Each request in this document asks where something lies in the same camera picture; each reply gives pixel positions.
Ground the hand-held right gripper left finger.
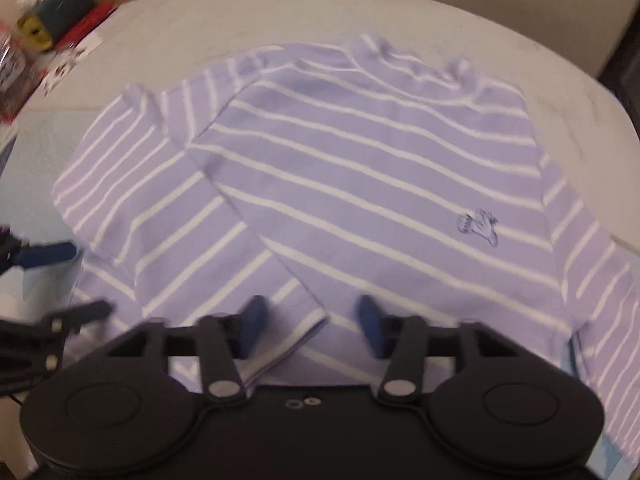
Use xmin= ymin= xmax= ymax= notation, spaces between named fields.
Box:
xmin=105 ymin=295 xmax=271 ymax=404

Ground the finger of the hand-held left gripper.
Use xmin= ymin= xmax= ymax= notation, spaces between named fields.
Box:
xmin=0 ymin=300 xmax=112 ymax=396
xmin=0 ymin=229 xmax=77 ymax=277

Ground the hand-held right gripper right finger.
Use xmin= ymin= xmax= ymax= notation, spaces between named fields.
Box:
xmin=355 ymin=294 xmax=521 ymax=404

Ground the purple white striped shirt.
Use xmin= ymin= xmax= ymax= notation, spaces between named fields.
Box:
xmin=52 ymin=32 xmax=640 ymax=432

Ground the clear jar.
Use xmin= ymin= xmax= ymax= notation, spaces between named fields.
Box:
xmin=0 ymin=24 xmax=37 ymax=112

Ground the white printed card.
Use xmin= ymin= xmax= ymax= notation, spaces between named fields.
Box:
xmin=39 ymin=35 xmax=104 ymax=97

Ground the dark teal container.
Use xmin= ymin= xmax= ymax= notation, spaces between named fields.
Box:
xmin=17 ymin=0 xmax=99 ymax=52

